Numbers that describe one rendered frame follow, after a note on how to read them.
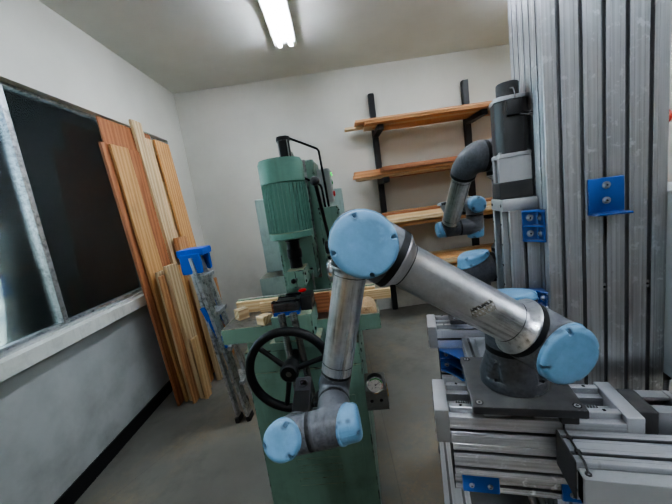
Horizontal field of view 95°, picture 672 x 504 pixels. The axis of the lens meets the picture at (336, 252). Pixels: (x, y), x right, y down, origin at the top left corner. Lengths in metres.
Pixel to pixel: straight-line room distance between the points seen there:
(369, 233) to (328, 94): 3.25
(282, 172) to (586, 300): 1.00
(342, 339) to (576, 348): 0.44
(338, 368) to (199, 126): 3.43
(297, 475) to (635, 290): 1.30
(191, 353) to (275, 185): 1.74
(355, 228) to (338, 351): 0.34
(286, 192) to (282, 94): 2.63
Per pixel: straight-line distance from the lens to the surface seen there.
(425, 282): 0.57
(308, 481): 1.55
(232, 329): 1.26
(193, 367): 2.68
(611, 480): 0.89
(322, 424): 0.70
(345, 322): 0.72
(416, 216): 3.09
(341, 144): 3.58
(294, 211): 1.19
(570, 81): 1.00
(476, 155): 1.26
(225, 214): 3.73
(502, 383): 0.87
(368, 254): 0.51
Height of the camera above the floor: 1.31
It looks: 9 degrees down
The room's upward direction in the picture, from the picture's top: 8 degrees counter-clockwise
